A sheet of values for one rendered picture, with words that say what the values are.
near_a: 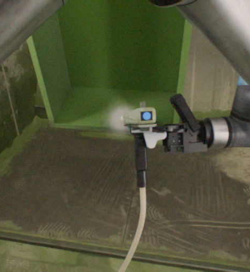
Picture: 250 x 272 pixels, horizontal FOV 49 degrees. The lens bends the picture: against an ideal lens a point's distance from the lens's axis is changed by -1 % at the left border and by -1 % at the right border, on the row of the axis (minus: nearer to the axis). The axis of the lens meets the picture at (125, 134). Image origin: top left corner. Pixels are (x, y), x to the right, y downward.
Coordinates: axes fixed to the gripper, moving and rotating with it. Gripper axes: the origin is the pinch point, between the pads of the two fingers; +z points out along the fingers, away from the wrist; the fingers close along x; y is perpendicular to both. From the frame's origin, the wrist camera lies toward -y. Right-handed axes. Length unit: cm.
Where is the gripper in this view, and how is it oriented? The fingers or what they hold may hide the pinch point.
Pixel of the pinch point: (135, 128)
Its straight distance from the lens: 75.7
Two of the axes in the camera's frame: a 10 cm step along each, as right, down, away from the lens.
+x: -1.2, -0.4, 9.9
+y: 0.4, 10.0, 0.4
